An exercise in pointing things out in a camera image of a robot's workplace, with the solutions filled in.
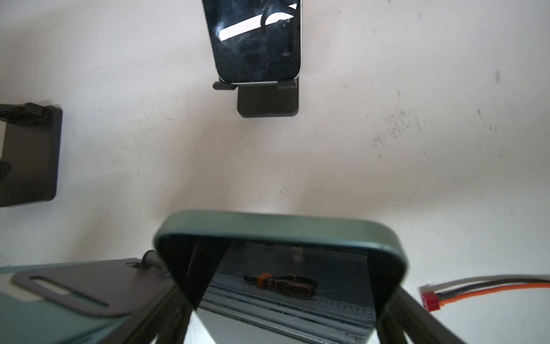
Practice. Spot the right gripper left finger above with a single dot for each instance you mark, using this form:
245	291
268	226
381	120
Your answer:
163	319

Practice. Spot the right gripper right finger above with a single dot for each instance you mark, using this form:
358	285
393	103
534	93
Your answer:
405	317

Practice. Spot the green phone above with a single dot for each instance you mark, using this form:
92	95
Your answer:
29	318
270	278

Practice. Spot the silver phone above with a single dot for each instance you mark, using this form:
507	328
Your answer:
255	41

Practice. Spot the black rectangular stand left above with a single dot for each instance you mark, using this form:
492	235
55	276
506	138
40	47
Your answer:
30	154

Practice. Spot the black rectangular stand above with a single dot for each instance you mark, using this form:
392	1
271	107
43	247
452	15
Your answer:
265	100
30	154

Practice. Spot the black rectangular stand back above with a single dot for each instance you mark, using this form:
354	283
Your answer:
265	100

